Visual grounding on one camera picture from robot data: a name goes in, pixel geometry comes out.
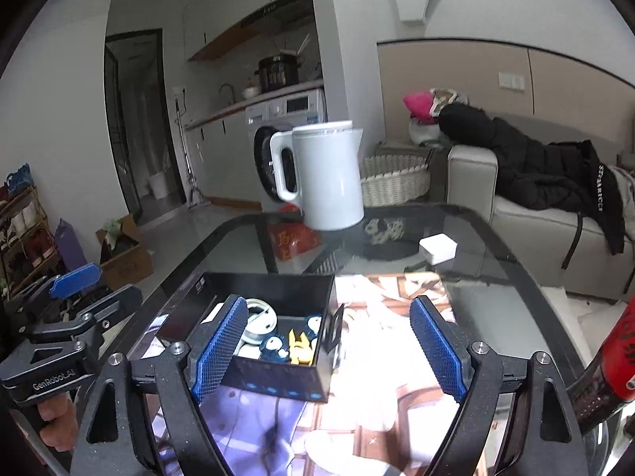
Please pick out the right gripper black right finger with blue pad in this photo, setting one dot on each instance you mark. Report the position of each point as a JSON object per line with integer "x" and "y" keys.
{"x": 542, "y": 436}

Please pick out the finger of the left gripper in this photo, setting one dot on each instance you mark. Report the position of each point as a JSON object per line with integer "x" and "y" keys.
{"x": 63, "y": 286}
{"x": 90, "y": 325}

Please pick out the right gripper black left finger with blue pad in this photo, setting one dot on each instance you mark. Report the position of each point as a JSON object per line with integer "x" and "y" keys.
{"x": 116, "y": 435}

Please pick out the round white smoke detector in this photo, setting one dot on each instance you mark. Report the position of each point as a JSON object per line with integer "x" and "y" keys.
{"x": 262, "y": 321}

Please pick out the blue crystal bottle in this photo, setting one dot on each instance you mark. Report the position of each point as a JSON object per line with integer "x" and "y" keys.
{"x": 274, "y": 348}
{"x": 312, "y": 325}

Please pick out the yellow plastic tool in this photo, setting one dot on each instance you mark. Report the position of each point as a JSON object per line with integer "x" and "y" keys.
{"x": 300, "y": 348}

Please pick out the person's left hand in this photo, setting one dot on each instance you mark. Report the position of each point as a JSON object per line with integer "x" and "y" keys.
{"x": 60, "y": 415}

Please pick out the purple bag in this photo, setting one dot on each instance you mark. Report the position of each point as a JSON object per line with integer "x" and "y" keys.
{"x": 69, "y": 246}

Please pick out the shoe rack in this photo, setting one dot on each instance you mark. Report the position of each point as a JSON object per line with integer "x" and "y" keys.
{"x": 28, "y": 248}

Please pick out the brown cardboard box on floor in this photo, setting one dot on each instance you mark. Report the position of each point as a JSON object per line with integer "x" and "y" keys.
{"x": 123, "y": 258}

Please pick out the anime printed desk mat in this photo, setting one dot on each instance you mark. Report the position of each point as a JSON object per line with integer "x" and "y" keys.
{"x": 385, "y": 413}

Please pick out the white waste bin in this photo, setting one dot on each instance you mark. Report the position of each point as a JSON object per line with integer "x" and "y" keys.
{"x": 159, "y": 185}

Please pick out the grey sofa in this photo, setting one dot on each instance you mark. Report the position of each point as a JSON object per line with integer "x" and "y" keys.
{"x": 560, "y": 249}

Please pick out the small white charger cube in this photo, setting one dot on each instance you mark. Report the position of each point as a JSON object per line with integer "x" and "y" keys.
{"x": 437, "y": 248}

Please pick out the black cardboard box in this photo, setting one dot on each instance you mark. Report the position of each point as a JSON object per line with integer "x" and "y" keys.
{"x": 294, "y": 298}

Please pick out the red packet under table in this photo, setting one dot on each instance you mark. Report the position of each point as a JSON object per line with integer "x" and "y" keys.
{"x": 292, "y": 240}

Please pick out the blue crystal bottle in box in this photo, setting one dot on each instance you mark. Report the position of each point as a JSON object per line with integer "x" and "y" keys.
{"x": 312, "y": 325}

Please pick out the black jacket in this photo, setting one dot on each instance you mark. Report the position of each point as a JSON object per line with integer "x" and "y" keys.
{"x": 567, "y": 175}

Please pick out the white woven basket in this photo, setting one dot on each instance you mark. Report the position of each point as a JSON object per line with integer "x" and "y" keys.
{"x": 389, "y": 180}

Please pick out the white electric kettle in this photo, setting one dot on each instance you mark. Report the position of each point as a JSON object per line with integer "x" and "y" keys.
{"x": 325, "y": 156}

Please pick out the black cooking pot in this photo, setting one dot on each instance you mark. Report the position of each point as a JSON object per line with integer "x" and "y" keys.
{"x": 277, "y": 72}

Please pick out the pink plush toy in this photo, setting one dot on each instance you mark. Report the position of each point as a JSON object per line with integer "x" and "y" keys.
{"x": 419, "y": 106}

